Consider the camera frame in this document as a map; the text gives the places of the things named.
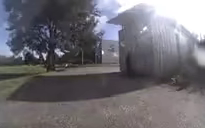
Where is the grey gravel paved ground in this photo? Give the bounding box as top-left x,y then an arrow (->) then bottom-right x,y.
0,64 -> 205,128

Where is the slender tree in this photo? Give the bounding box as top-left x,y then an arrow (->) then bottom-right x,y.
68,23 -> 105,66

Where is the green grass field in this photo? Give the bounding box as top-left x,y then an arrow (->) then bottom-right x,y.
0,64 -> 48,102

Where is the distant row of trees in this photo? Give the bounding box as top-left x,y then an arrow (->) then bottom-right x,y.
0,53 -> 19,67

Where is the grey wooden shed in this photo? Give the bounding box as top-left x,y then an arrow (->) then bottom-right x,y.
106,3 -> 199,81

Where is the large dark leafy tree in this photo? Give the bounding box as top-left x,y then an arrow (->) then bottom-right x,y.
2,0 -> 101,73

